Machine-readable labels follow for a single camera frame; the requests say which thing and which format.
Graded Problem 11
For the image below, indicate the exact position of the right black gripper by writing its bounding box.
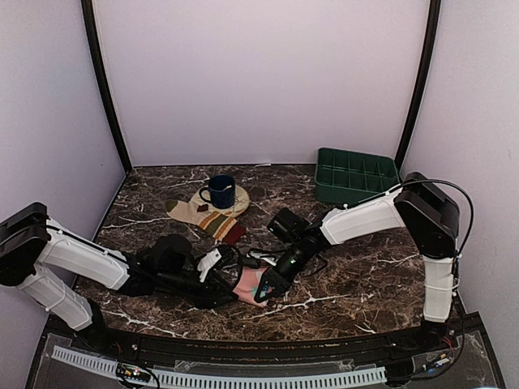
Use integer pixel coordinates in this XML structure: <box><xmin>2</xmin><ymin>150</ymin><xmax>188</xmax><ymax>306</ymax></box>
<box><xmin>255</xmin><ymin>239</ymin><xmax>311</xmax><ymax>302</ymax></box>

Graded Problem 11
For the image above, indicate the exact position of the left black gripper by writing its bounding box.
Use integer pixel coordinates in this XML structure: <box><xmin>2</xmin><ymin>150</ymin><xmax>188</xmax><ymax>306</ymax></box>
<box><xmin>157</xmin><ymin>269</ymin><xmax>239</xmax><ymax>310</ymax></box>

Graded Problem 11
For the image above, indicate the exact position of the pink patterned sock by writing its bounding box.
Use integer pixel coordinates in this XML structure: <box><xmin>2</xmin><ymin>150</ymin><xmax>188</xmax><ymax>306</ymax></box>
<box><xmin>233</xmin><ymin>267</ymin><xmax>271</xmax><ymax>307</ymax></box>

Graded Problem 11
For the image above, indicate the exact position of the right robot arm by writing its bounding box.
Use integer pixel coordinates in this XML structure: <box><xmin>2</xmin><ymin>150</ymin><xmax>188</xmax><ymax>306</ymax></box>
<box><xmin>254</xmin><ymin>172</ymin><xmax>467</xmax><ymax>352</ymax></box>

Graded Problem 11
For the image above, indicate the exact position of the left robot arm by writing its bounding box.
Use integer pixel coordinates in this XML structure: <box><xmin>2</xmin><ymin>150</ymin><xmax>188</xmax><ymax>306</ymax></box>
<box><xmin>1</xmin><ymin>202</ymin><xmax>238</xmax><ymax>353</ymax></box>

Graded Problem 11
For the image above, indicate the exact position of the beige striped sock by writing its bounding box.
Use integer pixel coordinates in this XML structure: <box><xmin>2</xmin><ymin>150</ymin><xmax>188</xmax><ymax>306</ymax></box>
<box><xmin>165</xmin><ymin>199</ymin><xmax>246</xmax><ymax>245</ymax></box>

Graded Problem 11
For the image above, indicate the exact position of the dark blue mug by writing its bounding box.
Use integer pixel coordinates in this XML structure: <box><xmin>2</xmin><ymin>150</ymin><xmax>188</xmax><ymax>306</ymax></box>
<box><xmin>199</xmin><ymin>174</ymin><xmax>236</xmax><ymax>209</ymax></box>

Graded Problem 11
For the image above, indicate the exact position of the green compartment tray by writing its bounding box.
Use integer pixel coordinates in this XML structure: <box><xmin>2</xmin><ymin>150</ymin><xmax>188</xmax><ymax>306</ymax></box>
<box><xmin>315</xmin><ymin>147</ymin><xmax>401</xmax><ymax>204</ymax></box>

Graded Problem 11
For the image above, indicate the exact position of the black front rail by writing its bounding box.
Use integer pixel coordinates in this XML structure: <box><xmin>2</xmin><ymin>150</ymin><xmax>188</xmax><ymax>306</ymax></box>
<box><xmin>105</xmin><ymin>328</ymin><xmax>426</xmax><ymax>365</ymax></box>

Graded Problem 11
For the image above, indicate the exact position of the white slotted cable duct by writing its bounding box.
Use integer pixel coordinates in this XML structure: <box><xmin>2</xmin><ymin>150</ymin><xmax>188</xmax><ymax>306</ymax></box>
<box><xmin>51</xmin><ymin>346</ymin><xmax>387</xmax><ymax>388</ymax></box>

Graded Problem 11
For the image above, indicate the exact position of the black left frame post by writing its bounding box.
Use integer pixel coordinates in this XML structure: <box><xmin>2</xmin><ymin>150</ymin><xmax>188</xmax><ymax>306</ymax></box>
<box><xmin>80</xmin><ymin>0</ymin><xmax>133</xmax><ymax>175</ymax></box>

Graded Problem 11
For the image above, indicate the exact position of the black frame post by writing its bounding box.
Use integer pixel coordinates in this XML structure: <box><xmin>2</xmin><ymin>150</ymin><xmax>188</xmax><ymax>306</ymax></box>
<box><xmin>394</xmin><ymin>0</ymin><xmax>442</xmax><ymax>170</ymax></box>
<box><xmin>80</xmin><ymin>0</ymin><xmax>133</xmax><ymax>175</ymax></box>

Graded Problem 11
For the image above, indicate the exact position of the black right frame post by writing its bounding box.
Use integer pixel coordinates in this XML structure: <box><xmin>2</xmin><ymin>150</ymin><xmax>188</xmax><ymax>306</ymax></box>
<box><xmin>394</xmin><ymin>0</ymin><xmax>442</xmax><ymax>170</ymax></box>

